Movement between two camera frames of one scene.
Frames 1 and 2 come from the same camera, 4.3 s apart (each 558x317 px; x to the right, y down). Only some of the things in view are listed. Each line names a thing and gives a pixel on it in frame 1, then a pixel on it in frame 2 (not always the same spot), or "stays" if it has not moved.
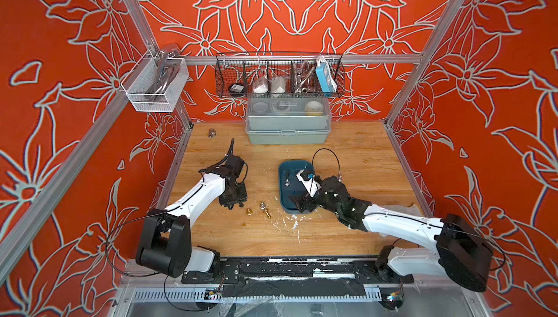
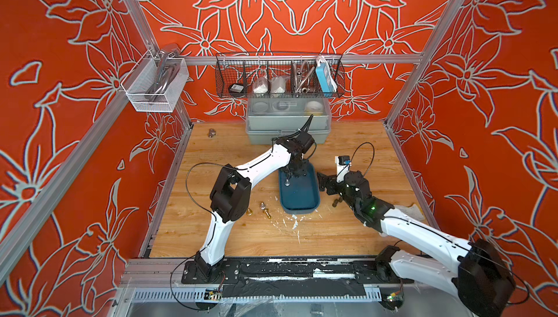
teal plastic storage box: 290,185 stays
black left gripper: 242,196 → 303,171
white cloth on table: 413,210 stays
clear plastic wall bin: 155,83 stays
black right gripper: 305,199 → 333,182
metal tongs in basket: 301,76 stays
